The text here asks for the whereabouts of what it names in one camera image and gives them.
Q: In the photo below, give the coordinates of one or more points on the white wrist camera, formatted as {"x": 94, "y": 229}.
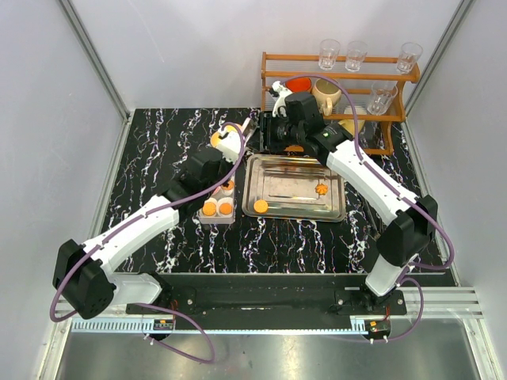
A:
{"x": 231, "y": 155}
{"x": 279, "y": 93}

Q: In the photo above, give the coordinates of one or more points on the metal tongs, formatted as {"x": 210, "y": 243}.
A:
{"x": 376, "y": 223}

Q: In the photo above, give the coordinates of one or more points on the clear glass middle top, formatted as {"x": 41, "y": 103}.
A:
{"x": 357, "y": 51}

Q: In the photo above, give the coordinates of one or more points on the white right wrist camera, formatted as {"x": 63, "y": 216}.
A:
{"x": 279, "y": 93}

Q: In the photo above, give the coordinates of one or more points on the yellow mug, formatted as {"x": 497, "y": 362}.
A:
{"x": 349, "y": 125}

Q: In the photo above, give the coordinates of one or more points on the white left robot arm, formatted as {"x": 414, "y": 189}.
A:
{"x": 85, "y": 274}

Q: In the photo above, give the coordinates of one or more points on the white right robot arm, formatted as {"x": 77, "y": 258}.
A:
{"x": 296, "y": 121}

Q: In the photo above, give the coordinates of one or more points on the orange sandwich cookie bottom left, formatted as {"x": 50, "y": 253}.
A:
{"x": 260, "y": 206}

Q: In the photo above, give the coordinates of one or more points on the orange sandwich cookie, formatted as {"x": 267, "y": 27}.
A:
{"x": 209, "y": 209}
{"x": 260, "y": 206}

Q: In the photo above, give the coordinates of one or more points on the clear glass right top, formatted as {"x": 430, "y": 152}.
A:
{"x": 409, "y": 54}

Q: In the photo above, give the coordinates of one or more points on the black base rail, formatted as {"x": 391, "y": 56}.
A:
{"x": 277, "y": 302}

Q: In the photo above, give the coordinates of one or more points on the clear glass left top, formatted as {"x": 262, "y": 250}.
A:
{"x": 328, "y": 52}

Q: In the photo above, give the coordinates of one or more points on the yellow square plate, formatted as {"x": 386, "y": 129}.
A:
{"x": 227, "y": 136}

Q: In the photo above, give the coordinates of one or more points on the white cookie box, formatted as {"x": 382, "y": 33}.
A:
{"x": 218, "y": 209}

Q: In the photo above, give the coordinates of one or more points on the wooden cup rack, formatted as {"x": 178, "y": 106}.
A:
{"x": 358, "y": 84}

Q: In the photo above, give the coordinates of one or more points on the large steel baking tray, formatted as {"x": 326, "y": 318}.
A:
{"x": 287, "y": 185}

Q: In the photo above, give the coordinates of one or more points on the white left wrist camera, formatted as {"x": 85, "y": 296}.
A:
{"x": 231, "y": 155}

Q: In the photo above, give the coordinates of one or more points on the orange sandwich cookie top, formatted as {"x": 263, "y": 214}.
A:
{"x": 209, "y": 209}

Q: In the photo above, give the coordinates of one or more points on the beige mug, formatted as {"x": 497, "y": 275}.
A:
{"x": 327, "y": 96}

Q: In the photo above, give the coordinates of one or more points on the orange flower cookie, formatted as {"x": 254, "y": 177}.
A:
{"x": 321, "y": 189}

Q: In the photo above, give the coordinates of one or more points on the clear glass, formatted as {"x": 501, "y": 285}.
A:
{"x": 328, "y": 52}
{"x": 409, "y": 54}
{"x": 357, "y": 51}

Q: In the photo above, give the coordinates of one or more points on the orange mug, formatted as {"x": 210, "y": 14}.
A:
{"x": 303, "y": 84}

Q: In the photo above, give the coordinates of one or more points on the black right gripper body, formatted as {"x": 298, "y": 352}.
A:
{"x": 279, "y": 131}

